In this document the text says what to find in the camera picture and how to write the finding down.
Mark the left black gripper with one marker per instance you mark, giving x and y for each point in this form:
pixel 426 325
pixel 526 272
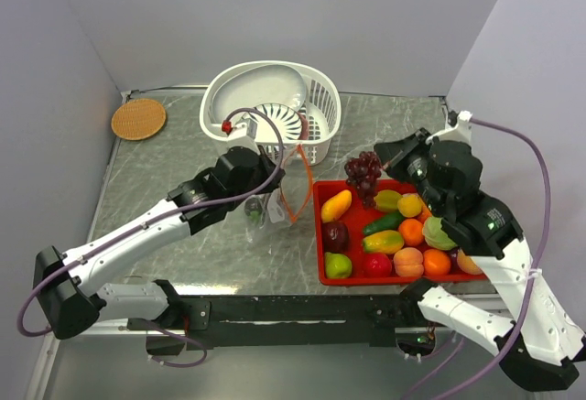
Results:
pixel 265 163

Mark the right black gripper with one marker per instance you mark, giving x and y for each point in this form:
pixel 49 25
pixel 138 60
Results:
pixel 392 153

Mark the purple grape bunch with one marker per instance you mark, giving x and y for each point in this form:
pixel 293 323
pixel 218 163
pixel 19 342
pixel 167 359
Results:
pixel 362 174

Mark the dark purple mangosteen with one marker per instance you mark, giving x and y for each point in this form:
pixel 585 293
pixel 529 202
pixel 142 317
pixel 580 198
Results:
pixel 253 209

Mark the clear zip top bag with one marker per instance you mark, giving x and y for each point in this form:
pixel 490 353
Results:
pixel 284 206

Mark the yellow orange mango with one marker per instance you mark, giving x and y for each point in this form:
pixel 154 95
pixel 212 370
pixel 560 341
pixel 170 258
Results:
pixel 334 208

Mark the green pear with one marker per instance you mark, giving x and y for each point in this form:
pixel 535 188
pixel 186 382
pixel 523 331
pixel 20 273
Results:
pixel 337 266

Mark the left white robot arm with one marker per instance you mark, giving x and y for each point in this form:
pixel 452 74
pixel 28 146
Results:
pixel 74 289

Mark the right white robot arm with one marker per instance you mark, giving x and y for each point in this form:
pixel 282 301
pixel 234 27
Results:
pixel 538 346

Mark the green starfruit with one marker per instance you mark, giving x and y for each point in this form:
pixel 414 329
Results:
pixel 386 200

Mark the green cucumber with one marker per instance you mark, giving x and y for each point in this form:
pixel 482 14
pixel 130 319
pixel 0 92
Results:
pixel 389 221

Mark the orange carrot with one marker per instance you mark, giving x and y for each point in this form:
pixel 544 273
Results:
pixel 424 214

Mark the striped round plate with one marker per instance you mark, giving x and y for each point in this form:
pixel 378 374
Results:
pixel 286 120

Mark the white plastic dish basket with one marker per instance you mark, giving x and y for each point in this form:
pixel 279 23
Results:
pixel 321 113

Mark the green cabbage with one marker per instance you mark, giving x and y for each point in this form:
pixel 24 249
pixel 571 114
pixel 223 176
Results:
pixel 435 237

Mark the white oval plate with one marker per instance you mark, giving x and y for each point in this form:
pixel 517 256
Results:
pixel 272 83

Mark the red plastic tray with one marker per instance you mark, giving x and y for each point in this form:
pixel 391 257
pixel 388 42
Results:
pixel 440 266

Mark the orange peach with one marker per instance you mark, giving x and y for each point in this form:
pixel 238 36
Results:
pixel 408 262

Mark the round woven coaster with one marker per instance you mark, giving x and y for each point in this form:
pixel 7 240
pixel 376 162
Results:
pixel 138 119

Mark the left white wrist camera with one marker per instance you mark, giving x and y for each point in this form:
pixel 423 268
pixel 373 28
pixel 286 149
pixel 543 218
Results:
pixel 241 133

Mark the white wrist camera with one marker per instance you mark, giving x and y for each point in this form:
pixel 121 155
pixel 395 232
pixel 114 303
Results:
pixel 458 128
pixel 241 133

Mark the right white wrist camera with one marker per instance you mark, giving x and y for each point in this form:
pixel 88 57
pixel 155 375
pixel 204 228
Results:
pixel 458 128

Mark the black base frame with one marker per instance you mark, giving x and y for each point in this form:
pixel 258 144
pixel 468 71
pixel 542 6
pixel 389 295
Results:
pixel 207 322

